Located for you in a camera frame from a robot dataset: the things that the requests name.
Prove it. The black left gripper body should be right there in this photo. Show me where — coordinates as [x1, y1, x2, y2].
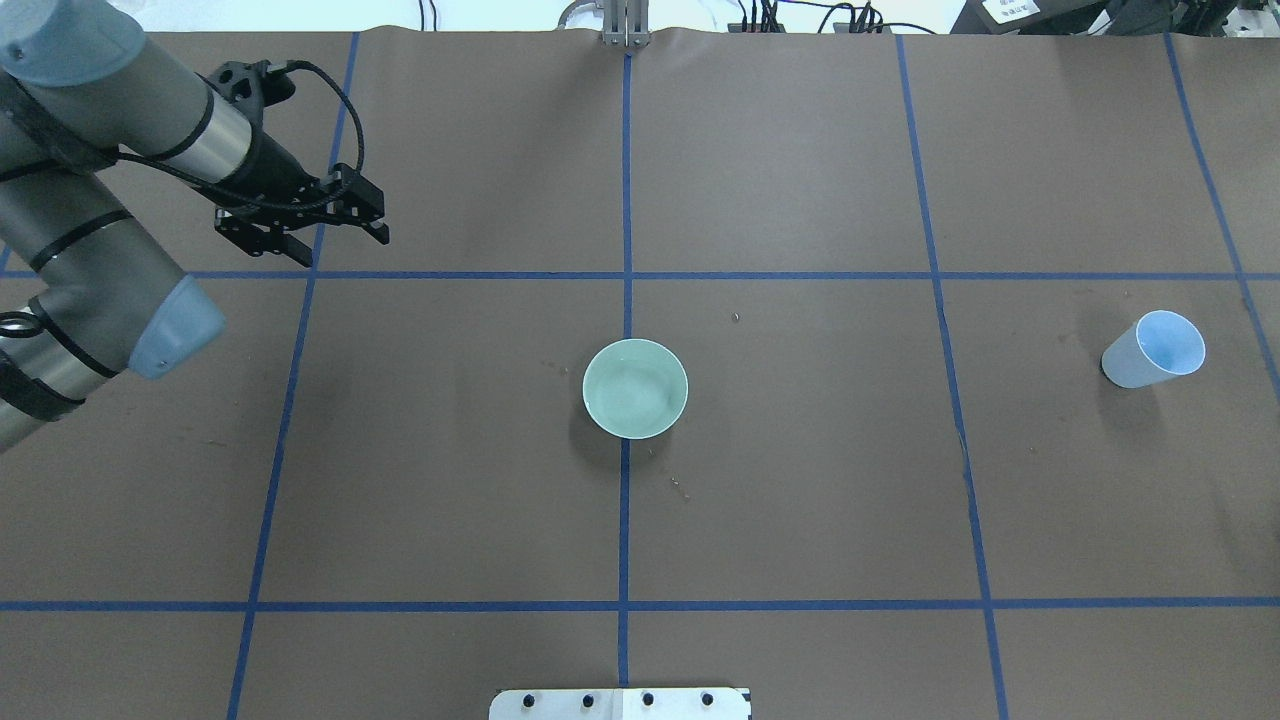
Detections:
[212, 135, 332, 250]

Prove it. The black left camera cable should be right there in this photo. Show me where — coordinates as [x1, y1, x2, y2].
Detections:
[285, 60, 366, 201]

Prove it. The aluminium frame post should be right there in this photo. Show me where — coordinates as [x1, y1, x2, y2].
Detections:
[595, 0, 652, 49]

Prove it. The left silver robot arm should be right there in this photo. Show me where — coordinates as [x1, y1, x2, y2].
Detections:
[1, 1, 390, 450]

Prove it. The white pole base plate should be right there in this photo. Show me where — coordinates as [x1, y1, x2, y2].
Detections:
[488, 687, 753, 719]

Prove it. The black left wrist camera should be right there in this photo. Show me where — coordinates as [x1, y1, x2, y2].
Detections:
[205, 60, 297, 128]

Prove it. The light blue plastic cup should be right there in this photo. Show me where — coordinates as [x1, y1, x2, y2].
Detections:
[1100, 310, 1207, 389]

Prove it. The light green ceramic bowl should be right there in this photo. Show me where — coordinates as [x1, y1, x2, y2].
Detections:
[581, 338, 690, 439]

